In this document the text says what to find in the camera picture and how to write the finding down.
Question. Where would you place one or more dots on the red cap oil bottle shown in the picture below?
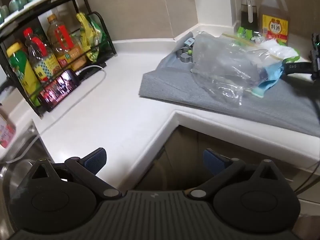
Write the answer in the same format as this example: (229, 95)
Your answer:
(42, 60)

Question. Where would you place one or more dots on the grey counter mat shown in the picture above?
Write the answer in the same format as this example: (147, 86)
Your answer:
(170, 80)

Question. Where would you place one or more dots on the black smartphone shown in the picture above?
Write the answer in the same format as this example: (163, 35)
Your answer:
(58, 90)

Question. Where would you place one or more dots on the yellow cap green bottle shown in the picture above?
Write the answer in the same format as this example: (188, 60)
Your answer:
(21, 72)

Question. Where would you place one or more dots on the yellow green snack bags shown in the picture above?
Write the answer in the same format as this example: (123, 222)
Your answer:
(88, 35)

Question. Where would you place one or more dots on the blue wrapper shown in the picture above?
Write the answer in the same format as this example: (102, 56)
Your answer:
(268, 80)

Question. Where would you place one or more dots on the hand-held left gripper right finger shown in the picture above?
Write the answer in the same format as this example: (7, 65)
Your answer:
(212, 160)

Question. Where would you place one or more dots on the steel sink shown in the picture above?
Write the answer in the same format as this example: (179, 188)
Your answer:
(15, 175)

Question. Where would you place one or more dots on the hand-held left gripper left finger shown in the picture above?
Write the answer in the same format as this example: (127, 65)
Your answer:
(96, 158)

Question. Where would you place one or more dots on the orange cap oil bottle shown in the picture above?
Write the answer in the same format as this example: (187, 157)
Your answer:
(66, 47)

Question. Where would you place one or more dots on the dark sauce dispenser bottle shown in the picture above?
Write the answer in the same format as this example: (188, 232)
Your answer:
(248, 17)

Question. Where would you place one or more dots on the pink printed packet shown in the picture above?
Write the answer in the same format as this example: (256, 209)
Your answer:
(6, 132)

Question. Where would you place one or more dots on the flower-shaped metal egg mould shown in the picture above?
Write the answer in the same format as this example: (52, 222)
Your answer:
(185, 58)

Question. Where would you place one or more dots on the black metal spice rack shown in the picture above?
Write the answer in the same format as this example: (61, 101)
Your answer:
(40, 12)

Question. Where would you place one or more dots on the brown cooking wine jug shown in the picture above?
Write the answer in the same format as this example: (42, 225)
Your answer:
(275, 27)

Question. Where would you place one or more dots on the brown cabinet door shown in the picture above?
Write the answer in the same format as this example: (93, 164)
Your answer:
(250, 152)

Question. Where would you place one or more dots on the green rabbit print packet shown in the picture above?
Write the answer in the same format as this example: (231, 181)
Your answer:
(243, 32)

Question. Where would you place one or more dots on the clear printed plastic pouch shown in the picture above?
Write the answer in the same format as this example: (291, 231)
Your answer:
(220, 62)

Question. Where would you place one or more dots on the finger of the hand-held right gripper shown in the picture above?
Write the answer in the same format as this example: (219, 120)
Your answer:
(297, 67)

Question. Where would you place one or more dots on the white plastic wrapper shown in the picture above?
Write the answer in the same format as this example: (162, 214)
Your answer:
(280, 50)

